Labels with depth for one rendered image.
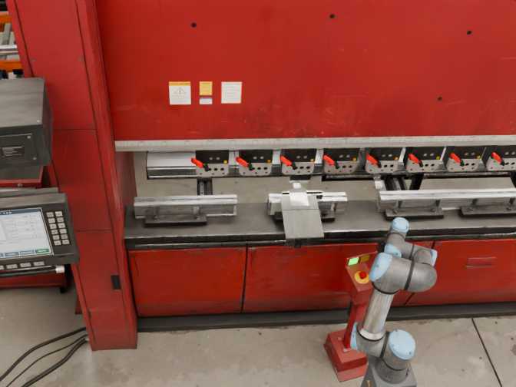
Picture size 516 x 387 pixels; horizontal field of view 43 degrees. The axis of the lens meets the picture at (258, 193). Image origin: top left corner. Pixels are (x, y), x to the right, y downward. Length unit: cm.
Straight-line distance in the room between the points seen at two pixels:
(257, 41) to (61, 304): 218
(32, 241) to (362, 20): 149
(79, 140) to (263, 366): 179
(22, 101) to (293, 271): 178
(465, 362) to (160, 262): 186
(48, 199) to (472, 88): 179
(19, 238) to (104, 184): 44
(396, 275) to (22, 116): 142
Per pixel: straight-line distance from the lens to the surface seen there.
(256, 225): 325
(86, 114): 255
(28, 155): 229
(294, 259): 341
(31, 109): 226
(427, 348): 405
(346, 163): 308
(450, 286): 389
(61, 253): 263
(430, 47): 277
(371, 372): 303
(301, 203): 320
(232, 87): 271
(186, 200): 322
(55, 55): 240
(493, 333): 425
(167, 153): 343
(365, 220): 335
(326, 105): 283
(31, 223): 250
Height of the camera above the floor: 334
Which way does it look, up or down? 47 degrees down
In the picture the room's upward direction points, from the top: 5 degrees clockwise
